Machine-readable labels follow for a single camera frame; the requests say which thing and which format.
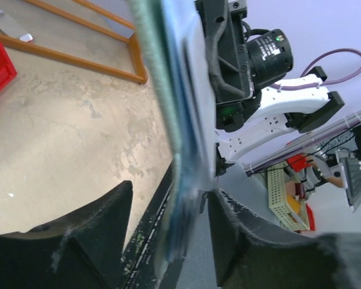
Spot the green card holder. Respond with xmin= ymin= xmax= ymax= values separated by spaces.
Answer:
xmin=129 ymin=1 xmax=216 ymax=275

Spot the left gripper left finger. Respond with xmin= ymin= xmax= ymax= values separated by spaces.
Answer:
xmin=0 ymin=181 xmax=133 ymax=288

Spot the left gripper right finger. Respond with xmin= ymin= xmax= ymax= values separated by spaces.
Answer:
xmin=208 ymin=191 xmax=361 ymax=289

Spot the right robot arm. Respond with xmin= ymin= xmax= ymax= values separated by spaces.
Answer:
xmin=196 ymin=1 xmax=344 ymax=176

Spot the wooden rack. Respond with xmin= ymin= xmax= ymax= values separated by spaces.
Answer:
xmin=0 ymin=1 xmax=147 ymax=84

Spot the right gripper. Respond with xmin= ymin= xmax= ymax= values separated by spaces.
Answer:
xmin=196 ymin=0 xmax=255 ymax=105

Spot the perforated cream crate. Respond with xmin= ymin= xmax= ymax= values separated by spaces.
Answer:
xmin=267 ymin=162 xmax=310 ymax=231

